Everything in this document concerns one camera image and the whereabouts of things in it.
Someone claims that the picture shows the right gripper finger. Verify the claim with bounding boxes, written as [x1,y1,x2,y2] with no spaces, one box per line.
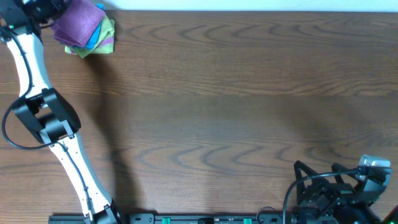
[294,161,319,195]
[331,163,357,184]

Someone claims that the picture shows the purple microfiber cloth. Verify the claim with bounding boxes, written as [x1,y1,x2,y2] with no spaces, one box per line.
[52,0,105,47]

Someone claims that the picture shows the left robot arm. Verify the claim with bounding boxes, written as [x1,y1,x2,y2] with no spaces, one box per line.
[1,0,128,223]

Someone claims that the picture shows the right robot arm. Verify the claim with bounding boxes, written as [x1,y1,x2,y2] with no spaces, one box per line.
[282,156,397,223]

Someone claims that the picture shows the blue folded cloth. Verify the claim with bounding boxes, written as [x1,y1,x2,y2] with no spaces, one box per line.
[83,20,102,50]

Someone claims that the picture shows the green folded cloth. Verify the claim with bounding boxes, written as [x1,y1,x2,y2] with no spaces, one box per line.
[65,16,115,58]

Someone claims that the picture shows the purple folded cloth in stack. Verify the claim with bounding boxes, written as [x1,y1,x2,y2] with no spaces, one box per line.
[68,36,115,55]

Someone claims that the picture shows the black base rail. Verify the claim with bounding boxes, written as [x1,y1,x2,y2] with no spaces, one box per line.
[47,212,299,224]

